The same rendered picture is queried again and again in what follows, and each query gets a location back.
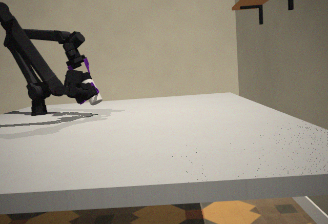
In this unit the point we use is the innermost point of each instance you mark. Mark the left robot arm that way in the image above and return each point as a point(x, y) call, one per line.
point(37, 90)

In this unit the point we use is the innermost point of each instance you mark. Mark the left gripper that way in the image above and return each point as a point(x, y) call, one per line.
point(76, 62)

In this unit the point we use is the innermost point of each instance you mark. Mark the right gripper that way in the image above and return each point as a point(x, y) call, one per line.
point(87, 94)

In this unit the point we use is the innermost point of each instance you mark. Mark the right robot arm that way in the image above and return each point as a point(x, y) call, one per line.
point(73, 81)

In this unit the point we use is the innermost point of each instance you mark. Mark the black bottle cap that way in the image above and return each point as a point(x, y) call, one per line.
point(86, 76)

